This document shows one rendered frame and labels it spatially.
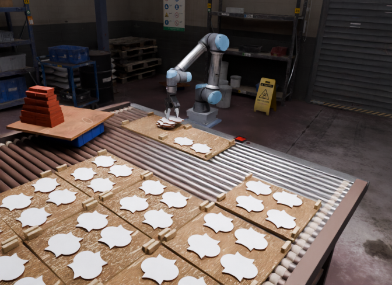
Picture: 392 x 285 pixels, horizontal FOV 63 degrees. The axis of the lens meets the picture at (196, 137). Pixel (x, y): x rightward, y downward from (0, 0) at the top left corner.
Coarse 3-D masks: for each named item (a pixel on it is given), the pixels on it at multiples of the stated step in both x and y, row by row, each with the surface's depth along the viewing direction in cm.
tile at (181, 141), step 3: (177, 138) 222; (180, 138) 223; (183, 138) 223; (186, 138) 223; (177, 141) 218; (180, 141) 218; (183, 141) 218; (186, 141) 218; (189, 141) 219; (192, 141) 221; (180, 144) 214; (183, 144) 214; (186, 144) 214; (189, 144) 214; (192, 144) 217
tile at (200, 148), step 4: (196, 144) 215; (200, 144) 215; (204, 144) 215; (192, 148) 209; (196, 148) 209; (200, 148) 209; (204, 148) 209; (208, 148) 210; (196, 152) 205; (200, 152) 205; (204, 152) 204
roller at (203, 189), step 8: (96, 136) 227; (104, 144) 219; (112, 144) 216; (128, 152) 206; (136, 160) 200; (144, 160) 197; (160, 168) 189; (176, 176) 182; (192, 184) 175; (208, 192) 169; (216, 192) 168; (304, 232) 141; (304, 240) 138; (312, 240) 137
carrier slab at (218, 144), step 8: (192, 128) 243; (176, 136) 229; (184, 136) 229; (192, 136) 230; (200, 136) 230; (208, 136) 231; (216, 136) 231; (168, 144) 216; (176, 144) 216; (208, 144) 218; (216, 144) 219; (224, 144) 219; (232, 144) 220; (184, 152) 209; (192, 152) 206; (216, 152) 207
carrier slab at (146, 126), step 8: (136, 120) 254; (144, 120) 255; (152, 120) 255; (128, 128) 239; (136, 128) 239; (144, 128) 239; (152, 128) 240; (160, 128) 241; (176, 128) 242; (152, 136) 227; (168, 136) 229
